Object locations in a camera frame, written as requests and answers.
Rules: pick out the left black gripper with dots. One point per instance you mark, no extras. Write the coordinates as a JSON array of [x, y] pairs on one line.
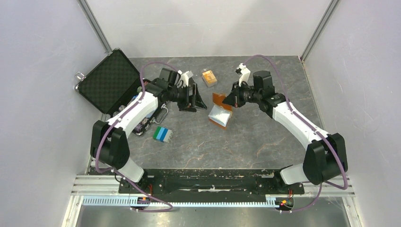
[[191, 102]]

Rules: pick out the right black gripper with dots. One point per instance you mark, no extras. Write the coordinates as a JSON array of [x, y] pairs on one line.
[[234, 97]]

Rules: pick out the brown leather card holder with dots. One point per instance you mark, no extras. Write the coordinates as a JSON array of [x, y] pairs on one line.
[[220, 113]]

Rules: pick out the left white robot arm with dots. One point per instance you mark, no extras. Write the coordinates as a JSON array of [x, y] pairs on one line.
[[109, 142]]

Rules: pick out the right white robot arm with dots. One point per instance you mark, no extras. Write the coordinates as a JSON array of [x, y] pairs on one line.
[[325, 156]]

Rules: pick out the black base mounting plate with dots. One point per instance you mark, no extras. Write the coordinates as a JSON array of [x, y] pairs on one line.
[[261, 181]]

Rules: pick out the black aluminium poker chip case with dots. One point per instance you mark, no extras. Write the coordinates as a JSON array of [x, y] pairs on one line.
[[111, 84]]

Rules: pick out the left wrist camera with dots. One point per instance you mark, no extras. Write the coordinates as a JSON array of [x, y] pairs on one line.
[[184, 78]]

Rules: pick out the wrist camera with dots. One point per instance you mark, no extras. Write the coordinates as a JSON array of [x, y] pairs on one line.
[[243, 73], [184, 78]]

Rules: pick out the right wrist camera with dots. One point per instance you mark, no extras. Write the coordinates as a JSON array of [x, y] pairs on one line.
[[243, 73]]

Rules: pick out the white slotted cable duct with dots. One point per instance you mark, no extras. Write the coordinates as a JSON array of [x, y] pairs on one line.
[[143, 202]]

